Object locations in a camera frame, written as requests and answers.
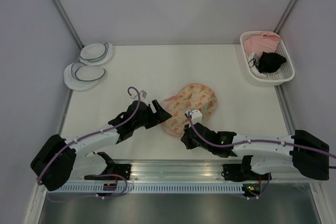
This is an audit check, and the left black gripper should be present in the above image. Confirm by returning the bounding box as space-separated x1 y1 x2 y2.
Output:
133 100 171 130

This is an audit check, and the floral mesh laundry bag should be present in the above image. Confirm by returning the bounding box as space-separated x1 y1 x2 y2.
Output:
161 83 218 137

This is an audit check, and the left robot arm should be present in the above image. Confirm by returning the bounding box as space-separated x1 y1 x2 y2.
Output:
30 100 172 191

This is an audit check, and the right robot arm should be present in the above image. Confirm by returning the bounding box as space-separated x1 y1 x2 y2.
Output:
181 123 329 181

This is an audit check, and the upper white mesh laundry bag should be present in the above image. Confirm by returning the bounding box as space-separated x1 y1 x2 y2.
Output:
79 42 114 66

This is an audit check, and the white mesh laundry bag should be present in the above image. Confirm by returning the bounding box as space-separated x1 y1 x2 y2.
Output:
64 62 107 91
79 42 114 66

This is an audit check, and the lower white mesh laundry bag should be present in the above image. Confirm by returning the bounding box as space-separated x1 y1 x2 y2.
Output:
64 62 107 91

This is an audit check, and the white garment in basket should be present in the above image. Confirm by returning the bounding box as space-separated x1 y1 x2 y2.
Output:
248 52 268 79

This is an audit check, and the white plastic basket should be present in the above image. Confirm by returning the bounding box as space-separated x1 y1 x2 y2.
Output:
238 31 295 87

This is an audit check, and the black garment in basket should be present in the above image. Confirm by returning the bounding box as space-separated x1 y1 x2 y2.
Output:
258 52 287 73

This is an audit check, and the pink garment in basket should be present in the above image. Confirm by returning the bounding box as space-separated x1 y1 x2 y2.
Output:
243 31 281 56

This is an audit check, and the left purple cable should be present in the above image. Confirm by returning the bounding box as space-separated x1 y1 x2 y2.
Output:
37 87 141 204

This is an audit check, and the purple cable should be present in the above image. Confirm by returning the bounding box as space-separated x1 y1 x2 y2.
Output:
37 87 141 204
187 113 336 200

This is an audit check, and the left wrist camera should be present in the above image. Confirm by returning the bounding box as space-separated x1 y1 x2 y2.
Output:
140 90 147 100

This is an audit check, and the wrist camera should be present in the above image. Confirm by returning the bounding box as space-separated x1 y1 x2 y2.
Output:
140 90 147 100
186 110 203 125

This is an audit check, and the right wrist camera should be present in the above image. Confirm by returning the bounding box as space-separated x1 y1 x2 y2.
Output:
186 110 203 125

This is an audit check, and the aluminium front rail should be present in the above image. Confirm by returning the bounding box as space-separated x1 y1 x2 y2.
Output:
36 159 323 183

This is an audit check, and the white slotted cable duct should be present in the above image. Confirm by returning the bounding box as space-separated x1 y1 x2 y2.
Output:
53 182 244 194

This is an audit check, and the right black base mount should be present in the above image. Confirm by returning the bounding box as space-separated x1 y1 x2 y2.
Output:
221 164 272 200

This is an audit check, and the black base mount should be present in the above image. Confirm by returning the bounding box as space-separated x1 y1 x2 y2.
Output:
221 164 272 200
84 164 132 192

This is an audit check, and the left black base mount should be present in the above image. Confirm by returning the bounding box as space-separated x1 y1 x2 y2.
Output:
84 164 132 192

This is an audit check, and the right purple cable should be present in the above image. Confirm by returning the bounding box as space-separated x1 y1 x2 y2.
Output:
187 113 336 200

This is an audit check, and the left aluminium corner post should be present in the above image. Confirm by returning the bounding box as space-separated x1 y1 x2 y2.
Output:
51 0 83 49

